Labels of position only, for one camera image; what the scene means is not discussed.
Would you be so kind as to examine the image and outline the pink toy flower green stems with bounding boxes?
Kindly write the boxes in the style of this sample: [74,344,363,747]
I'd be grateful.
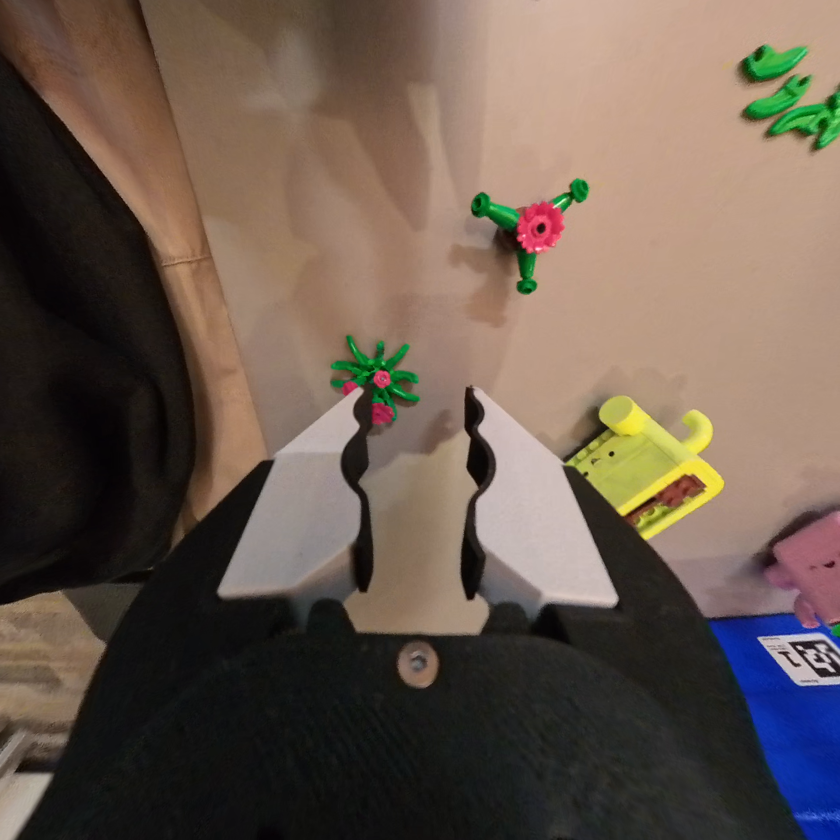
[470,177,590,295]

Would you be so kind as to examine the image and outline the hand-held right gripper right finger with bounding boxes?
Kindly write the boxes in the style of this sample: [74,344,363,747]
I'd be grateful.
[461,386,620,609]

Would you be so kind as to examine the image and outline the scattered green toy leaves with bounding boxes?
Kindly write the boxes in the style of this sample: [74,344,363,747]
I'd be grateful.
[742,43,840,152]

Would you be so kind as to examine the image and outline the green spiky toy plant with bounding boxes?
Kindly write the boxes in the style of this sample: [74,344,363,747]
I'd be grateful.
[329,335,421,426]

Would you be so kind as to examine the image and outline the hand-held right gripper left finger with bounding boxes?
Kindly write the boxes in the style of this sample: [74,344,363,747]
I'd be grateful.
[217,390,375,606]

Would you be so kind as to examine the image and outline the tan trousers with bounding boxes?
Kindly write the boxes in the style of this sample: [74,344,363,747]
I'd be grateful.
[0,0,270,526]

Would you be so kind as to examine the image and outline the pink toy flower pot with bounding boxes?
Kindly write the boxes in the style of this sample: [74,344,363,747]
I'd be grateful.
[763,508,840,637]

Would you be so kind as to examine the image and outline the person's black clothing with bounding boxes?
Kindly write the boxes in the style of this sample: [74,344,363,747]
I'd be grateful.
[0,52,198,605]

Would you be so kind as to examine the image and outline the yellow-green toy flower pot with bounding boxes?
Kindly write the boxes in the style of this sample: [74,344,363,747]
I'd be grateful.
[564,395,725,540]

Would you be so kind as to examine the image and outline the blue plastic bin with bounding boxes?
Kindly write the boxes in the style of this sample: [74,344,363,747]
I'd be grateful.
[709,613,840,840]

